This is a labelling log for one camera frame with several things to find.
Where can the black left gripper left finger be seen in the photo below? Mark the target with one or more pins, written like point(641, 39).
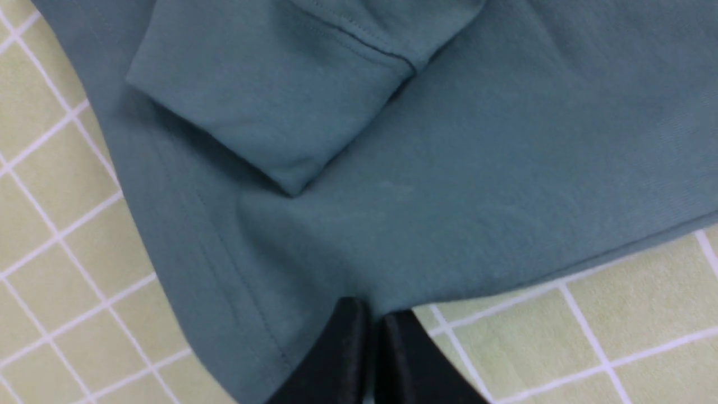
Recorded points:
point(333, 370)

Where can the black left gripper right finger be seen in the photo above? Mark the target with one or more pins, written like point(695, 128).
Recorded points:
point(410, 367)

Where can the green long-sleeve top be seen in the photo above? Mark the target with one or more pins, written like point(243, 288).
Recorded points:
point(277, 156)

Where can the green checkered tablecloth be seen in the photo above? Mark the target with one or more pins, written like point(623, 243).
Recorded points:
point(84, 319)

